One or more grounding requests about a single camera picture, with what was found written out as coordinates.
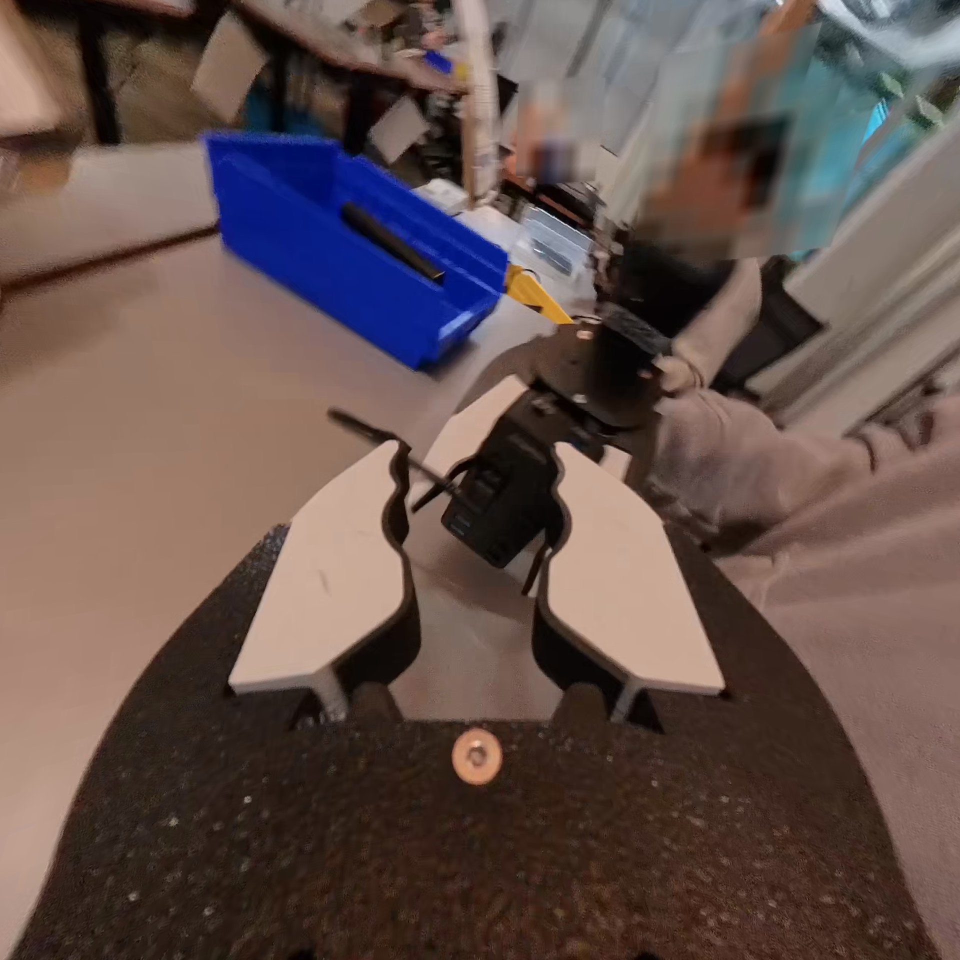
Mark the dark workbench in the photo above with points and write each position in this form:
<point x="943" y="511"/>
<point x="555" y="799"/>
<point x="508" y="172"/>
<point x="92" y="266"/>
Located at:
<point x="315" y="37"/>

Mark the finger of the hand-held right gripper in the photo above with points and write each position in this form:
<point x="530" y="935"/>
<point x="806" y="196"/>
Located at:
<point x="616" y="459"/>
<point x="472" y="427"/>

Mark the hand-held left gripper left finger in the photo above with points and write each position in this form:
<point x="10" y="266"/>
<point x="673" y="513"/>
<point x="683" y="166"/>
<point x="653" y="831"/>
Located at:
<point x="322" y="585"/>

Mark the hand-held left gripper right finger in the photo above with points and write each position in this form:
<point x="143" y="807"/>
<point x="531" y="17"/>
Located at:
<point x="630" y="592"/>

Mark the blue plastic bin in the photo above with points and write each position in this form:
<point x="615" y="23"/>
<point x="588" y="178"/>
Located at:
<point x="315" y="262"/>

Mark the cardboard box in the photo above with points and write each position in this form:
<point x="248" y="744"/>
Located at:
<point x="229" y="67"/>
<point x="397" y="131"/>

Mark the yellow card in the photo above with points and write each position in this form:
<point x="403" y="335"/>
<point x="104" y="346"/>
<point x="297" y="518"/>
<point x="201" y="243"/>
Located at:
<point x="536" y="296"/>

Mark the compact black usb hub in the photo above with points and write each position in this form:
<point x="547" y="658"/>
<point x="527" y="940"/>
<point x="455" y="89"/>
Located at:
<point x="499" y="502"/>

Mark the long black usb hub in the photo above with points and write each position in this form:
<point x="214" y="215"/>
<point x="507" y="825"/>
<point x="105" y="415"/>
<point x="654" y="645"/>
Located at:
<point x="390" y="240"/>

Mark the clear plastic box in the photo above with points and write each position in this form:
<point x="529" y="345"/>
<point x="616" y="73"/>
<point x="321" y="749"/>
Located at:
<point x="555" y="240"/>

